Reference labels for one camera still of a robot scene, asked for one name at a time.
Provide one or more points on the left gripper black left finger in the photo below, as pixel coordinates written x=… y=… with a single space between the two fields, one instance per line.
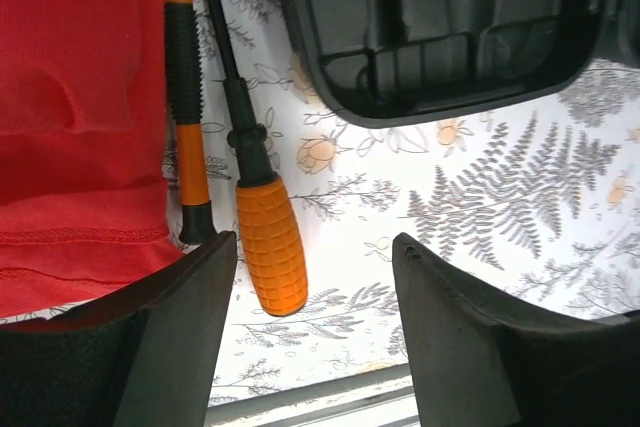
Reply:
x=143 y=355

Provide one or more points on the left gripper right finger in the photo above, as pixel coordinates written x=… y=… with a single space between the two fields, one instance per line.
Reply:
x=479 y=356

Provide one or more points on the large orange handle screwdriver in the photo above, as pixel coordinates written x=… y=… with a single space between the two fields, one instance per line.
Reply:
x=267 y=224

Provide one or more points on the black plastic tool case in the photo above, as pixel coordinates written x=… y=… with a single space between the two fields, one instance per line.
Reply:
x=388 y=63

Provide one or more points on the red cloth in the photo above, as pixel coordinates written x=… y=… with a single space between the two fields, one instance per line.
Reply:
x=83 y=125

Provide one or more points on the small precision screwdriver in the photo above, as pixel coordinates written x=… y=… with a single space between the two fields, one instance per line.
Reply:
x=184 y=87

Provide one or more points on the aluminium front rail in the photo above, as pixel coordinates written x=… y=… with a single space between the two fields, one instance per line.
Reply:
x=383 y=397

